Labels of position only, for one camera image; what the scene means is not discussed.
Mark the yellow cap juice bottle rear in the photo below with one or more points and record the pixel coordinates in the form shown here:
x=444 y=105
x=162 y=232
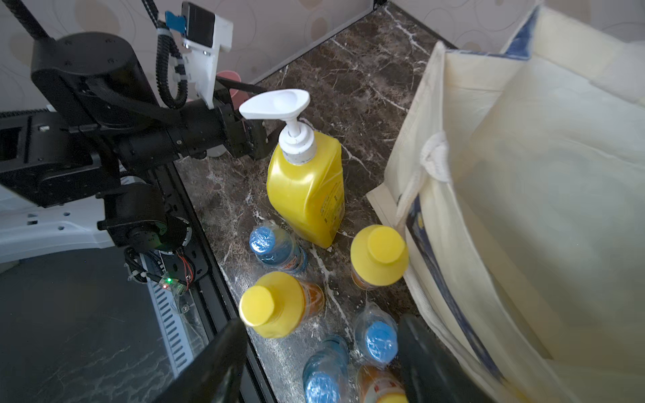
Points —
x=379 y=257

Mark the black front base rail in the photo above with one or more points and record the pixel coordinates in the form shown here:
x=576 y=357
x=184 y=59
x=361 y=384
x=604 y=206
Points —
x=214 y=301

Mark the small green circuit board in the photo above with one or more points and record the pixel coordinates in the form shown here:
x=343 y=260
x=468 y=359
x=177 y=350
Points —
x=175 y=286

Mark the blue cap water bottle rear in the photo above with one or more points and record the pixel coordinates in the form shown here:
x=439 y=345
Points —
x=376 y=336

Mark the blue cap water bottle left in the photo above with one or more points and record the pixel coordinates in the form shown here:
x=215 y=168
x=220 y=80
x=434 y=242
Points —
x=277 y=249

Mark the blue cap water bottle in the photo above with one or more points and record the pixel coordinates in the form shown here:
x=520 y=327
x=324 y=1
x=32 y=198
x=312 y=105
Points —
x=325 y=376
x=277 y=249
x=376 y=336

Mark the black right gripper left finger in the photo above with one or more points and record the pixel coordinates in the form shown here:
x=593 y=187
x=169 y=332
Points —
x=215 y=375

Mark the blue cap water bottle front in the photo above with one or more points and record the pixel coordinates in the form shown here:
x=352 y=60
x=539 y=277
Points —
x=325 y=376

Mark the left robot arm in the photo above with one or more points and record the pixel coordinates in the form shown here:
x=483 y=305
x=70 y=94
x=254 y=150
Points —
x=106 y=127

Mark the pink plastic cup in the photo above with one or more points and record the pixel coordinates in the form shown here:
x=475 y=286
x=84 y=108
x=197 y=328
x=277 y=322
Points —
x=238 y=96

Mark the yellow dish soap pump bottle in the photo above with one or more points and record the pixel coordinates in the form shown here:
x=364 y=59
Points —
x=305 y=182

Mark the yellow cap juice bottle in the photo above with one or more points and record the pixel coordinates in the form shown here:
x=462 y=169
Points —
x=379 y=386
x=278 y=304
x=379 y=257

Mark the cream starry night shopping bag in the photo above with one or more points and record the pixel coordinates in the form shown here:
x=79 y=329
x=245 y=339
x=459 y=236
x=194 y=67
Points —
x=517 y=180

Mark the yellow cap juice bottle left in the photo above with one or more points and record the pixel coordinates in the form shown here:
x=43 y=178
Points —
x=278 y=304

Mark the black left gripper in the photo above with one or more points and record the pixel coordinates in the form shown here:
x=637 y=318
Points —
x=242 y=137

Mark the yellow cap juice bottle middle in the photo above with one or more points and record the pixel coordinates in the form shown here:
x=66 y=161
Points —
x=379 y=386

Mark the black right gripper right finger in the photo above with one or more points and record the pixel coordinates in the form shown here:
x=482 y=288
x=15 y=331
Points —
x=429 y=372

